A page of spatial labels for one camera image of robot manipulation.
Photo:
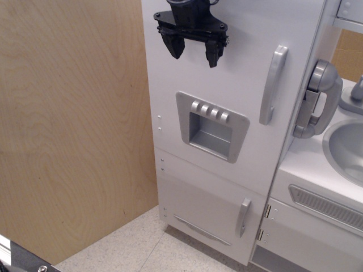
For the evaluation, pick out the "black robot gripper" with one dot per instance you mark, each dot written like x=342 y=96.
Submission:
x=192 y=20

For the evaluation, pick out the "white toy fridge door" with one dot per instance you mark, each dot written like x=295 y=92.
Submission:
x=255 y=30

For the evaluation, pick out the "white toy fridge cabinet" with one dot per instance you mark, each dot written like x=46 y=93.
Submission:
x=220 y=133

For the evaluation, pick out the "grey ice dispenser panel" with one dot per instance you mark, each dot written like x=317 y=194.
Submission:
x=211 y=128

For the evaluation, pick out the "grey toy telephone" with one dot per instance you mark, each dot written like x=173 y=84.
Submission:
x=320 y=101

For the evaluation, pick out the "white upper cabinet corner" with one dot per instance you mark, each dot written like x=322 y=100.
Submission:
x=349 y=15

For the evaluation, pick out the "white lower freezer door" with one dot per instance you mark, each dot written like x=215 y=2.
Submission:
x=205 y=206

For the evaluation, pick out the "grey toy faucet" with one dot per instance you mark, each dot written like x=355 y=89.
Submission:
x=351 y=98

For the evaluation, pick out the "grey toy sink basin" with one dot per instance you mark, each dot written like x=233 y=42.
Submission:
x=342 y=147

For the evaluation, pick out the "white toy kitchen counter unit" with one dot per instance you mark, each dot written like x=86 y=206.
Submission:
x=294 y=238

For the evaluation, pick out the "grey vent panel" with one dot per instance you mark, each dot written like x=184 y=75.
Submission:
x=327 y=207

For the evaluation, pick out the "black base with screw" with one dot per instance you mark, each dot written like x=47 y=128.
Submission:
x=16 y=258

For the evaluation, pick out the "grey fridge door handle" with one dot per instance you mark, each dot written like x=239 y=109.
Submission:
x=271 y=84

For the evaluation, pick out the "grey freezer door handle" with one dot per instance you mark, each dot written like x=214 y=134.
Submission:
x=240 y=226

